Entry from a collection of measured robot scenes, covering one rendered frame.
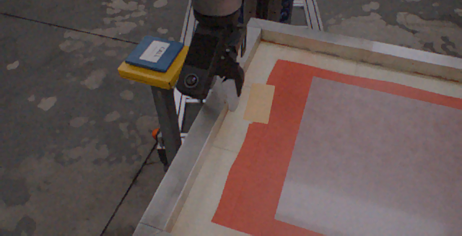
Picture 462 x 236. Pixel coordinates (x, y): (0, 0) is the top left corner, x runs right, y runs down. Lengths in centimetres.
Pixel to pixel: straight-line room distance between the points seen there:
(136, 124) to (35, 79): 77
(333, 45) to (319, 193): 36
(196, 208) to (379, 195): 29
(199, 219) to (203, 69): 23
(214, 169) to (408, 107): 41
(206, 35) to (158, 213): 27
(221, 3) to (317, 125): 31
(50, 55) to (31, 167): 89
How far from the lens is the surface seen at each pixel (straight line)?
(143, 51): 82
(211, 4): 51
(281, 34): 83
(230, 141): 64
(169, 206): 54
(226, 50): 56
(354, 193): 62
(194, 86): 51
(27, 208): 187
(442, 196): 67
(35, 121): 220
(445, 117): 79
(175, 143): 102
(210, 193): 58
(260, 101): 71
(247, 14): 133
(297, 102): 72
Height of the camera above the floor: 147
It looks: 47 degrees down
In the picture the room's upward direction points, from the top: straight up
